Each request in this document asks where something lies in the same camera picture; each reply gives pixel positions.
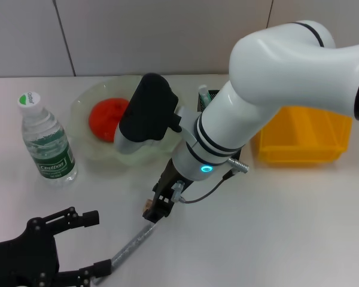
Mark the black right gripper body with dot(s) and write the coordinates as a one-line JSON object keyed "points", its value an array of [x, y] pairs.
{"points": [[170, 182]]}

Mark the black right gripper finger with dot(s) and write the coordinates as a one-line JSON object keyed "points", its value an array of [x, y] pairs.
{"points": [[158, 209], [156, 190]]}

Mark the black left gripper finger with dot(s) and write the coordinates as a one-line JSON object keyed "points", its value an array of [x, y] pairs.
{"points": [[89, 219], [101, 268]]}

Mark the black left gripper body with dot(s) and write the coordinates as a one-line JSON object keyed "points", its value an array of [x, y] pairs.
{"points": [[21, 260]]}

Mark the beige eraser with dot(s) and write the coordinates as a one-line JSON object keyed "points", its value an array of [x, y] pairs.
{"points": [[147, 205]]}

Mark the grey marker pen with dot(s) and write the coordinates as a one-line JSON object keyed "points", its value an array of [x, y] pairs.
{"points": [[134, 239]]}

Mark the clear water bottle green label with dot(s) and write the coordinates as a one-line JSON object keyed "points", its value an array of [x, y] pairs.
{"points": [[48, 143]]}

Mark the orange fruit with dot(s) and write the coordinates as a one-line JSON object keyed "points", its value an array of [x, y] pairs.
{"points": [[104, 116]]}

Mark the mint green utility knife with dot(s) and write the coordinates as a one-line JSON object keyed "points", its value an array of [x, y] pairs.
{"points": [[204, 94]]}

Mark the black mesh pen holder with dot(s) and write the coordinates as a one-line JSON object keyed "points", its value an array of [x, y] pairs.
{"points": [[200, 107]]}

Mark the pale green glass fruit plate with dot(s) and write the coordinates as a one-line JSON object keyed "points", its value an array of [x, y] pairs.
{"points": [[80, 107]]}

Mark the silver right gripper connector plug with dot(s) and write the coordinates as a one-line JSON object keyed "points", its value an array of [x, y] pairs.
{"points": [[177, 189]]}

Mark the yellow plastic storage bin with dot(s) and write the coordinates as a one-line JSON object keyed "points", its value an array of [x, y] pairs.
{"points": [[302, 140]]}

